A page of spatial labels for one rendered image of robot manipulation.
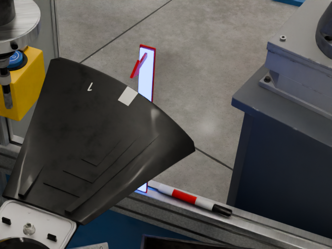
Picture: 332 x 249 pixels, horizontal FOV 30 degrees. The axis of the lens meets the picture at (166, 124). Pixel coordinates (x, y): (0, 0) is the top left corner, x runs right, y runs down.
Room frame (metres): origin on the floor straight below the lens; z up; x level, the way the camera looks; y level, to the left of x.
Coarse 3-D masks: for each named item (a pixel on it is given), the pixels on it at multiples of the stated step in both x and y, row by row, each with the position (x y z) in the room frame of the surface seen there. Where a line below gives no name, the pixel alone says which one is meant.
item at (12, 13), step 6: (0, 0) 0.38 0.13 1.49; (6, 0) 0.38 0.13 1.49; (12, 0) 0.39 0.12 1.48; (0, 6) 0.38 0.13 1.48; (6, 6) 0.38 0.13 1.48; (12, 6) 0.39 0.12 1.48; (0, 12) 0.38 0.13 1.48; (6, 12) 0.38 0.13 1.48; (12, 12) 0.39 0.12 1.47; (0, 18) 0.38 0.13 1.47; (6, 18) 0.38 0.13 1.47; (12, 18) 0.39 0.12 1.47; (0, 24) 0.38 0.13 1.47; (0, 54) 0.38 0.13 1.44; (6, 54) 0.38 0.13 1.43; (12, 54) 0.39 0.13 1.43
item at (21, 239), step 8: (0, 240) 0.33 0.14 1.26; (8, 240) 0.33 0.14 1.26; (16, 240) 0.33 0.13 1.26; (24, 240) 0.33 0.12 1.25; (32, 240) 0.34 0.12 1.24; (0, 248) 0.31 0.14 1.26; (8, 248) 0.32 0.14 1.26; (16, 248) 0.32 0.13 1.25; (24, 248) 0.33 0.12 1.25; (32, 248) 0.33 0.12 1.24; (40, 248) 0.34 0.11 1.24; (48, 248) 0.34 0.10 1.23
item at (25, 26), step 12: (24, 0) 0.41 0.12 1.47; (24, 12) 0.40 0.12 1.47; (36, 12) 0.40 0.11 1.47; (12, 24) 0.38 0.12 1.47; (24, 24) 0.38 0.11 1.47; (36, 24) 0.39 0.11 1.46; (0, 36) 0.37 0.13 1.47; (12, 36) 0.37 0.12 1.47; (24, 36) 0.37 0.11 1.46; (36, 36) 0.38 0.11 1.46; (0, 48) 0.36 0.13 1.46; (12, 48) 0.36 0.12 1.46
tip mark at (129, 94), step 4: (128, 88) 0.63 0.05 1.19; (124, 92) 0.62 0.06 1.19; (128, 92) 0.62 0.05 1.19; (132, 92) 0.63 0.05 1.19; (136, 92) 0.63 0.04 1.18; (120, 96) 0.61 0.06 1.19; (124, 96) 0.62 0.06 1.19; (128, 96) 0.62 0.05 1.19; (132, 96) 0.62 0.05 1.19; (120, 100) 0.61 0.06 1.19; (124, 100) 0.61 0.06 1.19; (128, 100) 0.61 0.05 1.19; (128, 104) 0.60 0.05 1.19
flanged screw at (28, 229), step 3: (27, 222) 0.40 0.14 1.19; (30, 222) 0.40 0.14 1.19; (24, 225) 0.39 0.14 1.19; (27, 225) 0.39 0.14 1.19; (30, 225) 0.40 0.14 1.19; (33, 225) 0.39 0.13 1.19; (24, 228) 0.39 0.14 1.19; (27, 228) 0.39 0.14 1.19; (30, 228) 0.39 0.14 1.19; (33, 228) 0.39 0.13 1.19; (24, 231) 0.39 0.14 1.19; (27, 231) 0.39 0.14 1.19; (30, 231) 0.39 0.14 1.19; (33, 231) 0.39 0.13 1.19; (27, 234) 0.39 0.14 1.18; (30, 234) 0.39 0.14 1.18
